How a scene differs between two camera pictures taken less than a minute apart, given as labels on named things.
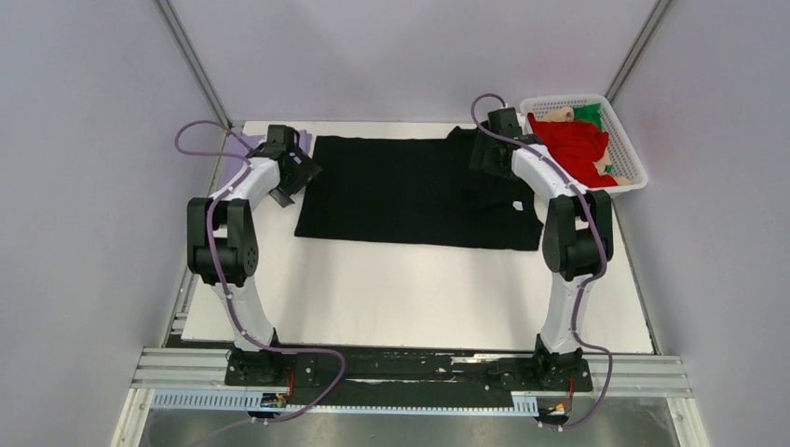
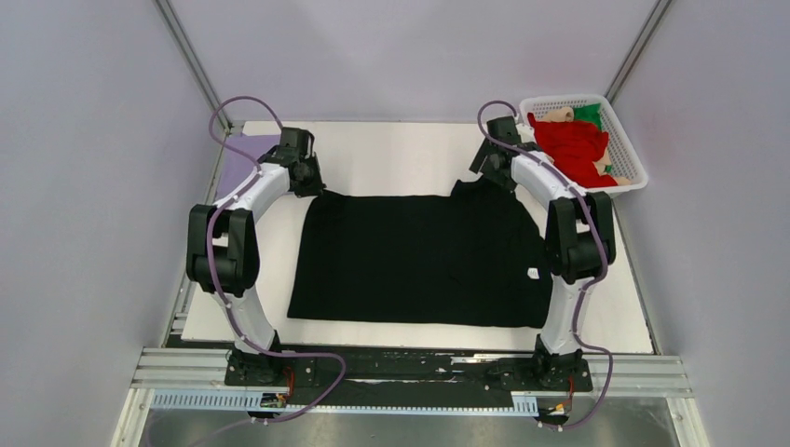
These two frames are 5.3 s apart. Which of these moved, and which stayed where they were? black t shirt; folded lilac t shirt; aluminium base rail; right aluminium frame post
Moved: black t shirt
Stayed: folded lilac t shirt; aluminium base rail; right aluminium frame post
